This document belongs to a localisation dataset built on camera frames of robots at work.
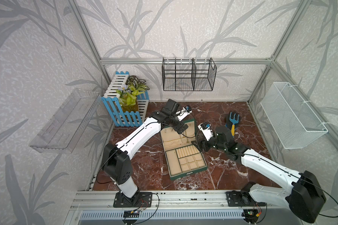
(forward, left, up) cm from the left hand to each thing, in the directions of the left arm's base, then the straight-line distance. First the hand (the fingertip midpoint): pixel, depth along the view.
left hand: (182, 120), depth 83 cm
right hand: (-9, -8, -3) cm, 13 cm away
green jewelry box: (-16, 0, -16) cm, 23 cm away
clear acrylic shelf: (-13, +59, +7) cm, 61 cm away
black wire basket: (+40, -6, +4) cm, 41 cm away
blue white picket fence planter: (+11, +35, -11) cm, 38 cm away
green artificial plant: (+17, +35, +5) cm, 39 cm away
